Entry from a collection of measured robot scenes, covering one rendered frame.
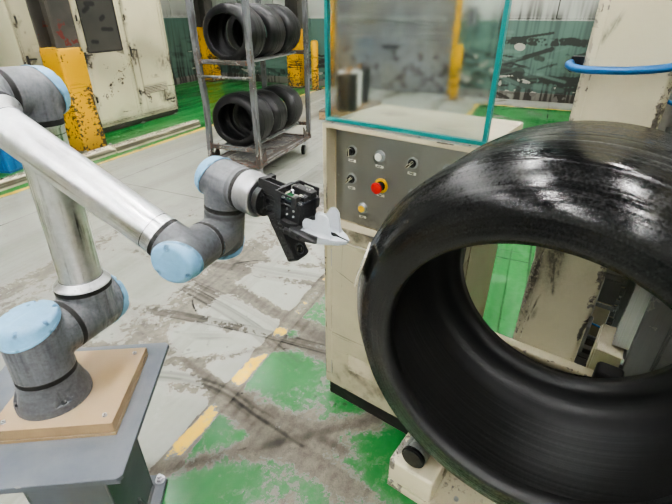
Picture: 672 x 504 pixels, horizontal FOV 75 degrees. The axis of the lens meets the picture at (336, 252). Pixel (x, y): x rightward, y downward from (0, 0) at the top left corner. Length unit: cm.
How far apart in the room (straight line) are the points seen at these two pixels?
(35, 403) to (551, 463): 122
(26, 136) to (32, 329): 49
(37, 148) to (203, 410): 146
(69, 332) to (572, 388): 121
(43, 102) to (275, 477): 148
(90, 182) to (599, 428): 106
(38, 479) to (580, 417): 123
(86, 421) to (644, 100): 141
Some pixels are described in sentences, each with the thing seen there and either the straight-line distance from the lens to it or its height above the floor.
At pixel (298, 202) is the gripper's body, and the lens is 82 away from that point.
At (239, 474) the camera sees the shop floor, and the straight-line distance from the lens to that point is 196.
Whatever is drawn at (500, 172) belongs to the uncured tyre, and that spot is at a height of 144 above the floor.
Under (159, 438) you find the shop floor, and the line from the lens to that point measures 215.
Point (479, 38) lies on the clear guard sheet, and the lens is 127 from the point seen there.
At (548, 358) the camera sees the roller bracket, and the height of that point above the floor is 95.
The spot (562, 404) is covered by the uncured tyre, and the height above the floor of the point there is 94.
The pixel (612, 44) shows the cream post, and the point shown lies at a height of 155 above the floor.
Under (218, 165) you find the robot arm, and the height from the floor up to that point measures 132.
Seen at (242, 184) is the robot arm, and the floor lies 130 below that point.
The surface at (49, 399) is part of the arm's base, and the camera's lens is 143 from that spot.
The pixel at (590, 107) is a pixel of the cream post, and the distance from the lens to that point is 87.
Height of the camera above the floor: 160
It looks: 29 degrees down
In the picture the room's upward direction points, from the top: straight up
